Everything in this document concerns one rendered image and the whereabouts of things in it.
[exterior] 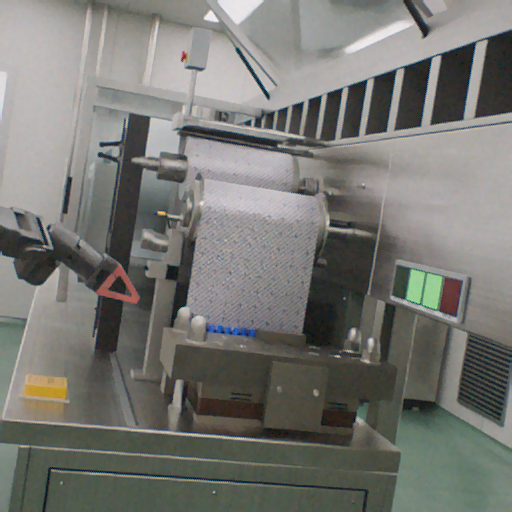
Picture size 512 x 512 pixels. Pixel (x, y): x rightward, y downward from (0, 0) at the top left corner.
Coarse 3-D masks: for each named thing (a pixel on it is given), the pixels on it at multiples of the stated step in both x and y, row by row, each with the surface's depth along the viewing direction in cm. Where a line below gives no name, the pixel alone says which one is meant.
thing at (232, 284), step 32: (224, 256) 151; (256, 256) 153; (288, 256) 154; (192, 288) 150; (224, 288) 152; (256, 288) 153; (288, 288) 155; (192, 320) 151; (224, 320) 152; (256, 320) 154; (288, 320) 155
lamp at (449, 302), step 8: (448, 280) 118; (456, 280) 116; (448, 288) 118; (456, 288) 116; (448, 296) 118; (456, 296) 115; (440, 304) 119; (448, 304) 117; (456, 304) 115; (448, 312) 117
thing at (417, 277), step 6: (414, 270) 130; (414, 276) 129; (420, 276) 127; (414, 282) 129; (420, 282) 127; (414, 288) 129; (420, 288) 127; (408, 294) 131; (414, 294) 129; (420, 294) 127; (414, 300) 128
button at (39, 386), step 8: (32, 376) 137; (40, 376) 138; (48, 376) 138; (24, 384) 132; (32, 384) 132; (40, 384) 132; (48, 384) 133; (56, 384) 134; (64, 384) 135; (24, 392) 132; (32, 392) 132; (40, 392) 132; (48, 392) 133; (56, 392) 133; (64, 392) 133
